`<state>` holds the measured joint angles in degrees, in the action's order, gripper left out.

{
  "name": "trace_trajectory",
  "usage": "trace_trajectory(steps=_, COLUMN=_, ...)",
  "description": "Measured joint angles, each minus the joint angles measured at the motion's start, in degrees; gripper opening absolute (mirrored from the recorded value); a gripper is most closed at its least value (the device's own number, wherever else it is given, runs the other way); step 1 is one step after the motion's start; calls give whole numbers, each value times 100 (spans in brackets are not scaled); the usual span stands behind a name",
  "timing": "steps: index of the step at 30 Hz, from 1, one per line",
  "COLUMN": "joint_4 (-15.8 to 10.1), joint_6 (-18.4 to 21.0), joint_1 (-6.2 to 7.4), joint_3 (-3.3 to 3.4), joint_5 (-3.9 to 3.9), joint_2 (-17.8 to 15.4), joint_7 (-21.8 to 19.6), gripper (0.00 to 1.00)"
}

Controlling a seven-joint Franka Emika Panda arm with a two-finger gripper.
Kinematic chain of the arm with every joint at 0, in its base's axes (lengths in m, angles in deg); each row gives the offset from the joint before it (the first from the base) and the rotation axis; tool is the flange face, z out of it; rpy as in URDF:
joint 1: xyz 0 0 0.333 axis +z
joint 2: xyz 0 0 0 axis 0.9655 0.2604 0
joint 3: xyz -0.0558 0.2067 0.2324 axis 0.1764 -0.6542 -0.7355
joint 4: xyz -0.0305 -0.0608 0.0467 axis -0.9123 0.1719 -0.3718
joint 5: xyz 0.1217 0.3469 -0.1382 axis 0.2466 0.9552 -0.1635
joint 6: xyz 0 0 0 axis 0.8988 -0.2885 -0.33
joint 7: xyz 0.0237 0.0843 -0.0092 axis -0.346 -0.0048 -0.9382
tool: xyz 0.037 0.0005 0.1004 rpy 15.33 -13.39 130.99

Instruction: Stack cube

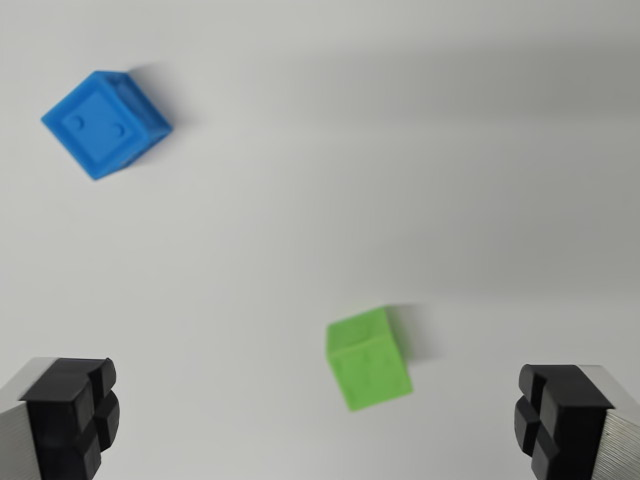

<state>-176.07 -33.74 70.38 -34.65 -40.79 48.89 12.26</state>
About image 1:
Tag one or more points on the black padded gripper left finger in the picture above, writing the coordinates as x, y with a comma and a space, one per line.
60, 420

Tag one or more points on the blue cube with raised dots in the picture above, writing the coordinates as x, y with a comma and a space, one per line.
102, 127

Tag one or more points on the black padded gripper right finger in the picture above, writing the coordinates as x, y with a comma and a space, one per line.
565, 425

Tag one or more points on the green cube with raised dots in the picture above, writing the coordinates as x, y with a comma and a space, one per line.
367, 362

